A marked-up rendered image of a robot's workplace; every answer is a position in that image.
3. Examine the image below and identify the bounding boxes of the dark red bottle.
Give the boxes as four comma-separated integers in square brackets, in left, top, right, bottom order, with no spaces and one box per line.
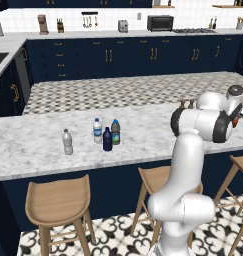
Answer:
[232,115,241,129]

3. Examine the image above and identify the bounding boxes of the wooden bar stool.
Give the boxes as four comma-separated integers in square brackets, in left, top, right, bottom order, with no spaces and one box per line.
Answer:
[130,165,204,250]
[24,173,98,256]
[214,154,243,256]

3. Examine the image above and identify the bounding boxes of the navy side cupboard run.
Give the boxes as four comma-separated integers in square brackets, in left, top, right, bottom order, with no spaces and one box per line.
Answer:
[232,32,243,80]

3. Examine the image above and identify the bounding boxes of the black gas hob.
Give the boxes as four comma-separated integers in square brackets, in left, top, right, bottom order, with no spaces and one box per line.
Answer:
[172,27,219,35]

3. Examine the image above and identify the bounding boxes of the black toaster oven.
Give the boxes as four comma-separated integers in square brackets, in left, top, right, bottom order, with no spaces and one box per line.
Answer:
[146,14,175,33]

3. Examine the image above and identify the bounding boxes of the navy base cupboard run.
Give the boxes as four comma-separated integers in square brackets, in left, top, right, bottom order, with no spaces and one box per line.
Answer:
[24,34,243,84]

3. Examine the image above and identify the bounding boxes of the grey green label bottle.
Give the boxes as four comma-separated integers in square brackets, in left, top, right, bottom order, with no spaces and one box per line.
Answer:
[110,118,122,146]

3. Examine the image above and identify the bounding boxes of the dark blue glass bottle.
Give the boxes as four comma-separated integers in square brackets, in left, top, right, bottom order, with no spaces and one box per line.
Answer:
[102,126,114,153]

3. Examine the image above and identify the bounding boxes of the white label water bottle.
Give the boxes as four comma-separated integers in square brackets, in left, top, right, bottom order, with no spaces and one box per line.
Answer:
[92,117,103,145]

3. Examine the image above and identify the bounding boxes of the silver toaster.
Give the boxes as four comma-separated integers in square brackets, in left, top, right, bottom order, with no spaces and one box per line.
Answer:
[117,19,130,34]

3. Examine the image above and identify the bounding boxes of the navy island cabinet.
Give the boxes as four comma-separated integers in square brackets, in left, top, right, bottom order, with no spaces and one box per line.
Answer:
[0,148,243,256]

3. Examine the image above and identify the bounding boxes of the clear plastic bottle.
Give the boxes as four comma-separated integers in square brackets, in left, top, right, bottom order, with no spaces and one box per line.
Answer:
[62,128,74,156]

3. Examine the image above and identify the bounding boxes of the wooden knife block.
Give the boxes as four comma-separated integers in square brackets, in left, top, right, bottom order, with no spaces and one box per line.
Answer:
[56,18,65,34]

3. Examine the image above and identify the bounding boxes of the brown coffee machine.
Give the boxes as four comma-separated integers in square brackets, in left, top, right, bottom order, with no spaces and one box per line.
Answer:
[37,13,50,36]

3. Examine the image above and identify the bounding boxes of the grey dishwasher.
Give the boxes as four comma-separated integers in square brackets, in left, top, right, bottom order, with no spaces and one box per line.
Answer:
[13,49,33,107]

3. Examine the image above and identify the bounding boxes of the navy cupboards beside sink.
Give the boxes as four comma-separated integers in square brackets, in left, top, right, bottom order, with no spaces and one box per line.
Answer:
[0,59,26,118]

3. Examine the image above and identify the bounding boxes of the wooden wall shelf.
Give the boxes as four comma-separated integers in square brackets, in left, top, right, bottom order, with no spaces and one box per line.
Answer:
[211,4,243,9]
[151,4,176,9]

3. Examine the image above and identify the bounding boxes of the navy wall cupboard run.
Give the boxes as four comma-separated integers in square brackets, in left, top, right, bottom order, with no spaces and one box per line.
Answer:
[0,0,153,14]

